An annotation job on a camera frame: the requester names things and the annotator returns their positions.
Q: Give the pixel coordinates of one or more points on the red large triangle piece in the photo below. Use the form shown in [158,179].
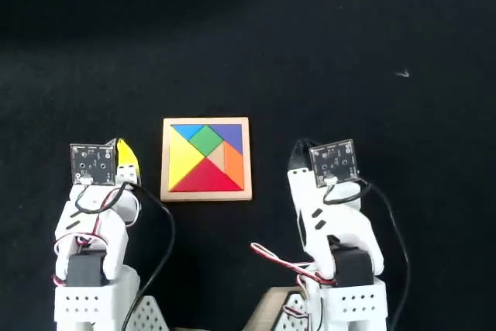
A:
[209,180]

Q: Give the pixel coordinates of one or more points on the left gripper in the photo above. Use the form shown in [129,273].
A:
[116,242]

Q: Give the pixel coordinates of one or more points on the plain wood small triangle piece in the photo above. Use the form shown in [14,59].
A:
[218,159]

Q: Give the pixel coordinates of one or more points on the yellow large triangle piece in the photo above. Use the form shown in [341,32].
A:
[182,160]

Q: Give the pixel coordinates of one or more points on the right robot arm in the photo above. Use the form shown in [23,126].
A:
[360,304]

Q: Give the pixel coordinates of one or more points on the orange parallelogram piece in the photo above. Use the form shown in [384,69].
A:
[233,164]

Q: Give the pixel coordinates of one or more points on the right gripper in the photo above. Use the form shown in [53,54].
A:
[341,218]

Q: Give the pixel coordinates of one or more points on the light blue small triangle piece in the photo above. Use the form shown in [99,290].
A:
[187,130]

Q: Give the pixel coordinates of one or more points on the square wooden tray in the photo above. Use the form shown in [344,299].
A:
[166,195]

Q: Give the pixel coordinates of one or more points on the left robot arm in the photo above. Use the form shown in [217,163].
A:
[85,304]

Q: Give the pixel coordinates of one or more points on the green square piece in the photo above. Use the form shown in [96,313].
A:
[206,141]

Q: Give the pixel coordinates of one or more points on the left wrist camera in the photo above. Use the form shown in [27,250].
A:
[93,164]

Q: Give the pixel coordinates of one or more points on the wooden block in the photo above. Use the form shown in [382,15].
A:
[263,311]

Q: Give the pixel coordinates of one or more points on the purple large triangle piece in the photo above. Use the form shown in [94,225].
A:
[232,134]

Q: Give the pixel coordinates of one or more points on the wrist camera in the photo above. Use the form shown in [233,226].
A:
[334,162]
[93,164]

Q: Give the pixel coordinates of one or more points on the small white scrap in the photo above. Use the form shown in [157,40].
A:
[403,73]

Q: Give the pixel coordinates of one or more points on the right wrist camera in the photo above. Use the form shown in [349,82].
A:
[334,162]

